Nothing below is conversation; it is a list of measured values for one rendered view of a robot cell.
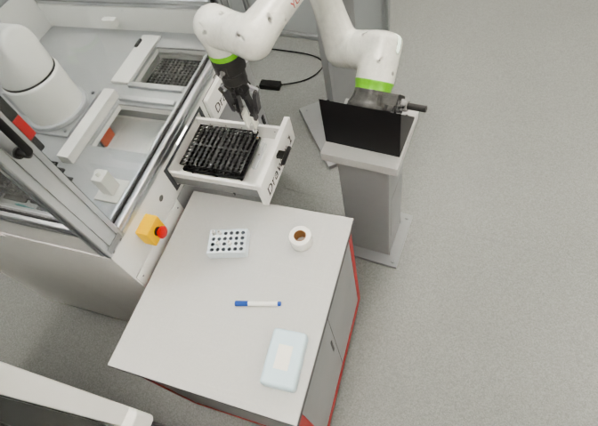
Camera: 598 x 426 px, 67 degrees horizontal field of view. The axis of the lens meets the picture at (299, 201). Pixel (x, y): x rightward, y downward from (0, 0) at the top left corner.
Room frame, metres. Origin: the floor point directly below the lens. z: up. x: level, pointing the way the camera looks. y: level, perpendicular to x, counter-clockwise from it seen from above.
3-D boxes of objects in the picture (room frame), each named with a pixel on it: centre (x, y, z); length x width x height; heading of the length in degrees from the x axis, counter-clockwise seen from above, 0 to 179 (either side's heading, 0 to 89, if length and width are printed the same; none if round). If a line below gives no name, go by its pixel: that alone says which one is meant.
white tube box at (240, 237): (0.76, 0.25, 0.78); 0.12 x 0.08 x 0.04; 74
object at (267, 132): (1.06, 0.21, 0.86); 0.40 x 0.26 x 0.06; 59
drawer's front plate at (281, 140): (0.95, 0.03, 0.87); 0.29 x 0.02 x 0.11; 149
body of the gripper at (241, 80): (1.07, 0.08, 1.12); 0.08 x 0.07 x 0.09; 59
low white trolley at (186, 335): (0.61, 0.26, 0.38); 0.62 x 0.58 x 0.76; 149
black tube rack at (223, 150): (1.05, 0.20, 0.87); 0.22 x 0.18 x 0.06; 59
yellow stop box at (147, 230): (0.82, 0.46, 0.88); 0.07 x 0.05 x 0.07; 149
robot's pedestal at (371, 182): (1.05, -0.32, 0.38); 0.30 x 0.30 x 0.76; 54
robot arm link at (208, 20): (1.07, 0.07, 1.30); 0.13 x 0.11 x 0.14; 40
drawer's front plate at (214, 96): (1.39, 0.14, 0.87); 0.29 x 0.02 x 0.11; 149
